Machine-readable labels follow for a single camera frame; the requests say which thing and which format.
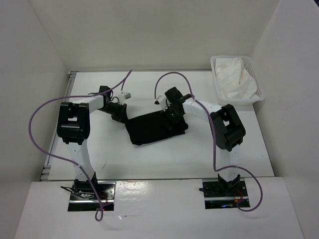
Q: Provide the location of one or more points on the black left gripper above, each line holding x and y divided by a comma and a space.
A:
121, 115

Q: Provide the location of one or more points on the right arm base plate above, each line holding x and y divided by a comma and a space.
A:
215, 198

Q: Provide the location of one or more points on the black skirt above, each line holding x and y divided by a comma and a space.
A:
148, 128

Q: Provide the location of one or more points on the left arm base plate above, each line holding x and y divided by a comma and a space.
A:
84, 201

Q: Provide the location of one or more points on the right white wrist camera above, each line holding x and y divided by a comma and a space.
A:
163, 102

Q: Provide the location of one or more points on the white skirt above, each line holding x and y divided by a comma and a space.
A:
233, 79

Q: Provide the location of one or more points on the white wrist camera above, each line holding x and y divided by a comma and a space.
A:
163, 102
123, 96

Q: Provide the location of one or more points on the white plastic laundry basket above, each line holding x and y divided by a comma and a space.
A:
248, 65

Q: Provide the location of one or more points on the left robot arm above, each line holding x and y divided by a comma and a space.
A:
74, 129

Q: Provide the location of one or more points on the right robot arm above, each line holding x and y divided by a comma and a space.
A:
226, 127

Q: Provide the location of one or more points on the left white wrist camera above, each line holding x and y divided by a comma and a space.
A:
123, 96

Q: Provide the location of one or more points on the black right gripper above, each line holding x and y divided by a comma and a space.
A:
165, 115

